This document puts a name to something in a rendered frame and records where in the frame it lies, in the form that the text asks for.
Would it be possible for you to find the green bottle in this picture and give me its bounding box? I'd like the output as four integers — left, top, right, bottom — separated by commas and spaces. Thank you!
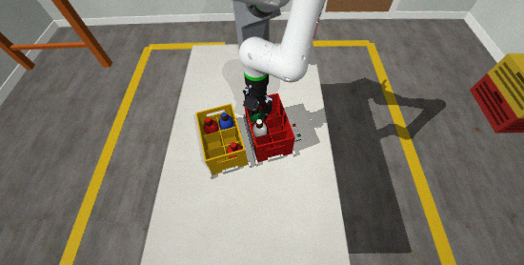
249, 109, 263, 123

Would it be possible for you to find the yellow divided crate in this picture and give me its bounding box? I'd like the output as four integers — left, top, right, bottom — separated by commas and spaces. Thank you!
197, 110, 249, 175

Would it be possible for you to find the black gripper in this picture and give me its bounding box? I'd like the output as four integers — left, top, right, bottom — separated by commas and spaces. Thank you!
243, 87, 273, 122

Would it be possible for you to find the white paper pick list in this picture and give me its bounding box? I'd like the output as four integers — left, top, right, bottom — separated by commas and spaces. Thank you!
288, 117, 303, 143

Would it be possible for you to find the red crate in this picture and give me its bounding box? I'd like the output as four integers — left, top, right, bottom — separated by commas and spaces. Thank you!
245, 99, 295, 162

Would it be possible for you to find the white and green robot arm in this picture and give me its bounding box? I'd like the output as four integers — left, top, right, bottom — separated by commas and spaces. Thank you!
233, 0, 326, 91

